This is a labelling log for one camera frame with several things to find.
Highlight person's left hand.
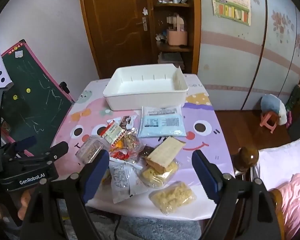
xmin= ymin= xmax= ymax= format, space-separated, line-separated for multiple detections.
xmin=0 ymin=189 xmax=34 ymax=221

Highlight white pillow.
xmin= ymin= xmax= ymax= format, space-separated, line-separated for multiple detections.
xmin=251 ymin=139 xmax=300 ymax=190

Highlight pink storage basket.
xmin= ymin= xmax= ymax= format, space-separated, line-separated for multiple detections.
xmin=167 ymin=14 xmax=187 ymax=46

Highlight red striped snack packet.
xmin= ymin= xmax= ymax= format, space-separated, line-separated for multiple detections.
xmin=101 ymin=120 xmax=126 ymax=147

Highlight beige paper snack bag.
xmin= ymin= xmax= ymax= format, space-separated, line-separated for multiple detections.
xmin=146 ymin=137 xmax=186 ymax=173

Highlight blue white snack packet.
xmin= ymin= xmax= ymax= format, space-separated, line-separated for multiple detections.
xmin=138 ymin=105 xmax=186 ymax=138

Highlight pink blanket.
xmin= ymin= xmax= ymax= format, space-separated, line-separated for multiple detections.
xmin=279 ymin=173 xmax=300 ymax=239

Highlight small brown photo packet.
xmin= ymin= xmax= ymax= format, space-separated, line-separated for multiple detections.
xmin=107 ymin=115 xmax=137 ymax=130

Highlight pink plastic stool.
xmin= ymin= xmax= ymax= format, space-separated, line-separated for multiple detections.
xmin=260 ymin=111 xmax=279 ymax=134

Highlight white plastic storage bin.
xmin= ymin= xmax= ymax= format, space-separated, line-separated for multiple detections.
xmin=103 ymin=63 xmax=189 ymax=111

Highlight clear bag yellow snack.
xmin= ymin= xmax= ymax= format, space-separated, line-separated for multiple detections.
xmin=139 ymin=160 xmax=180 ymax=189

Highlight folded pink towels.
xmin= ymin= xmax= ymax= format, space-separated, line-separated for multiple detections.
xmin=158 ymin=52 xmax=185 ymax=69

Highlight colourful wall poster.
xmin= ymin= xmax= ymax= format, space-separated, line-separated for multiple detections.
xmin=212 ymin=0 xmax=251 ymax=26

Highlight wooden corner shelf unit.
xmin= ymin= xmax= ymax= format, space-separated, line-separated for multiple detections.
xmin=147 ymin=0 xmax=202 ymax=74

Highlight clear bag yellow puffs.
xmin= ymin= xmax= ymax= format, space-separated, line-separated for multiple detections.
xmin=150 ymin=181 xmax=196 ymax=215

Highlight white printed snack packet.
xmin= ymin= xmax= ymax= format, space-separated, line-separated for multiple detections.
xmin=109 ymin=161 xmax=148 ymax=204

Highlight green chalkboard pink frame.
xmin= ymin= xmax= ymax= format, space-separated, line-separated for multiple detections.
xmin=1 ymin=40 xmax=74 ymax=156

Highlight wooden bed post knob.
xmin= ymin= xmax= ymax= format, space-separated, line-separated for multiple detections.
xmin=232 ymin=147 xmax=259 ymax=172

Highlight brown wooden door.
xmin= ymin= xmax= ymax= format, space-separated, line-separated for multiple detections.
xmin=80 ymin=0 xmax=153 ymax=79

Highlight red bag dark dried fruit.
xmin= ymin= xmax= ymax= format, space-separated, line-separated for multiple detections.
xmin=109 ymin=129 xmax=154 ymax=162

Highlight blue white cushion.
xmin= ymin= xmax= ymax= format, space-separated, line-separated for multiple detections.
xmin=260 ymin=94 xmax=287 ymax=126

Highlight clear plastic snack box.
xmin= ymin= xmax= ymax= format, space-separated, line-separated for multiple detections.
xmin=75 ymin=135 xmax=109 ymax=165

